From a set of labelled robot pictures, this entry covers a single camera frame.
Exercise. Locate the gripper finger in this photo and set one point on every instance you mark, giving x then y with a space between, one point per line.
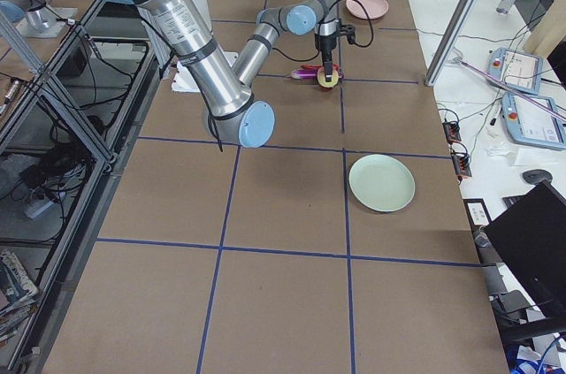
327 60

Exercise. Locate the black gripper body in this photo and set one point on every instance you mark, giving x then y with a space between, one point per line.
325 44

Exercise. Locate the yellow pink peach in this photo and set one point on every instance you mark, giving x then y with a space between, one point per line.
325 81

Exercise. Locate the purple eggplant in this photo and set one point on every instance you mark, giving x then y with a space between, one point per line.
306 74

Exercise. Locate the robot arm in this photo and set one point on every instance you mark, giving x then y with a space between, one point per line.
232 113

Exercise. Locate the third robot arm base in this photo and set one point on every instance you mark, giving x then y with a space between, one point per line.
36 18

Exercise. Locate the red chili pepper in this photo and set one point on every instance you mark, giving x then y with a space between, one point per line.
317 67

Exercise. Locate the pink plate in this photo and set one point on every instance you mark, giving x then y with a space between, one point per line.
367 9

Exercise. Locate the green plate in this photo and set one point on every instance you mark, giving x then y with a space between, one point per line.
381 183

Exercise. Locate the far teach pendant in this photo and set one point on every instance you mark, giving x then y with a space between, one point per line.
516 69

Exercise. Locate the teach pendant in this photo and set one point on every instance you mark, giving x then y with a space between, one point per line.
516 69
528 124

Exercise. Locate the near teach pendant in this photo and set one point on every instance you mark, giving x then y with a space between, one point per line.
528 124

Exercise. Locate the black computer mouse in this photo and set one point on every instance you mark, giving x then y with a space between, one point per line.
536 176

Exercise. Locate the black monitor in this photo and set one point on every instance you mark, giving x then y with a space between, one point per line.
529 237

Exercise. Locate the white power strip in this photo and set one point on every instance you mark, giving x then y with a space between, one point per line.
37 207

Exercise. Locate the stack of books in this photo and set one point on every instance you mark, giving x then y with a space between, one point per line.
18 294

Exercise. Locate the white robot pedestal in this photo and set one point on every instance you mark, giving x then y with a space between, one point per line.
208 65

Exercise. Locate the aluminium frame post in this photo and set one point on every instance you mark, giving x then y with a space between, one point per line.
448 40

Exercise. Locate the aluminium frame rail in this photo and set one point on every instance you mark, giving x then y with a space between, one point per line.
65 135

